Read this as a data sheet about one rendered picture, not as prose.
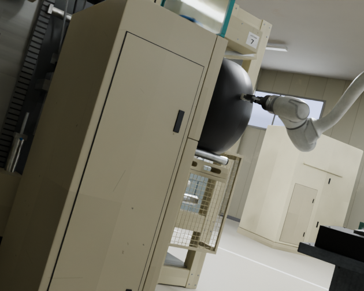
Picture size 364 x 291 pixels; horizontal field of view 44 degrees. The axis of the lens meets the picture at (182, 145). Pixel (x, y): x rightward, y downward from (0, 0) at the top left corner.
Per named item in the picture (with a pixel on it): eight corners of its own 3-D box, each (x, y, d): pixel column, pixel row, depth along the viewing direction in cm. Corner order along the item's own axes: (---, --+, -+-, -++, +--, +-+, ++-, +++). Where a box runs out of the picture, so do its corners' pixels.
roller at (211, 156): (174, 138, 230) (170, 145, 232) (177, 143, 226) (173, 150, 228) (226, 155, 248) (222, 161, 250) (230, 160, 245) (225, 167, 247)
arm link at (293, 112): (267, 104, 203) (278, 126, 209) (291, 109, 190) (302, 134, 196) (284, 89, 205) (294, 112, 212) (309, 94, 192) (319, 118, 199)
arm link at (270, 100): (277, 93, 204) (268, 91, 209) (269, 112, 205) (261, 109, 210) (290, 99, 209) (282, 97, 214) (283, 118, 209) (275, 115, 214)
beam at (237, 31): (181, 14, 258) (188, -11, 259) (159, 19, 280) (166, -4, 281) (257, 53, 291) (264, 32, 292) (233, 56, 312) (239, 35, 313)
